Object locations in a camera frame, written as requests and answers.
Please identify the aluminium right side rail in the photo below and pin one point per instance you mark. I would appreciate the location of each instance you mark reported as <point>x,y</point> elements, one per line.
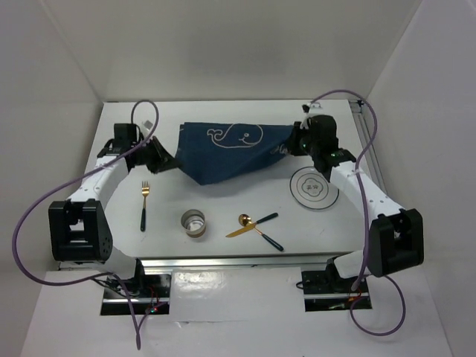
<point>369,164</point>

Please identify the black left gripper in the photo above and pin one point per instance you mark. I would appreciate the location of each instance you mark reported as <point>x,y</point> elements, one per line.
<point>163,160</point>

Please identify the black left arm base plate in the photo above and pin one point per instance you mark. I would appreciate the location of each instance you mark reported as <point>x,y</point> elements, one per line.
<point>151,288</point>

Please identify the aluminium rail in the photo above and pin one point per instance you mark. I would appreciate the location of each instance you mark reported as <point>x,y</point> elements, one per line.
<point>162,264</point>
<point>369,164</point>

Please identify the clear glass cup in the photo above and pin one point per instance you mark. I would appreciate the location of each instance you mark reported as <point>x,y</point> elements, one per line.
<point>194,223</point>

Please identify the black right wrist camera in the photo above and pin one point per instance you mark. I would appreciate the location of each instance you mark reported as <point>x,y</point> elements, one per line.
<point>323,131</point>

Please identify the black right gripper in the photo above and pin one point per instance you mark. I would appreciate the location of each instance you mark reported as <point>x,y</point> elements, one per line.
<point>297,130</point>

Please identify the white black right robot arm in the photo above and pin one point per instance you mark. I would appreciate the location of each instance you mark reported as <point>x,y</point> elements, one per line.
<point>393,235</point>

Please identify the white plate black rings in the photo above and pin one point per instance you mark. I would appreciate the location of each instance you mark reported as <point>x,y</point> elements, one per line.
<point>314,187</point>

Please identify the gold fork green handle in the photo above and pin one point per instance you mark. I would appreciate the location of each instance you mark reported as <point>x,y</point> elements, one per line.
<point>145,188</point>

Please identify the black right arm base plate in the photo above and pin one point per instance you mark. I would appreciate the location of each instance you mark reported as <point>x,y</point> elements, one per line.
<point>328,282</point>

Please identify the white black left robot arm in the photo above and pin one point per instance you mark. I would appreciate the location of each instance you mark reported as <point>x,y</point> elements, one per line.
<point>79,229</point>

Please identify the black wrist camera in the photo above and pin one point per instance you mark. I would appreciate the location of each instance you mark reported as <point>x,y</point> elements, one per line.
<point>126,136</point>
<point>323,131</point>

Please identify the gold spoon green handle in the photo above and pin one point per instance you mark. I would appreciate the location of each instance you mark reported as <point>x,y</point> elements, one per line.
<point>245,220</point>

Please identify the gold knife green handle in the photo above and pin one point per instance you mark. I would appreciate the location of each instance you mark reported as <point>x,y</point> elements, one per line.
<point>243,230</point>

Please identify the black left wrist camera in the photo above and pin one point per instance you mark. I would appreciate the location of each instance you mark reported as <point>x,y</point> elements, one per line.
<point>126,136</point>

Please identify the aluminium front rail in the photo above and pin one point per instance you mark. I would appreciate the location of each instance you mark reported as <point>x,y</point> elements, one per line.
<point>162,264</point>

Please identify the blue cloth with gold script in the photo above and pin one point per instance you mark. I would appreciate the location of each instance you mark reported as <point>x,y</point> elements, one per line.
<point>210,153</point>

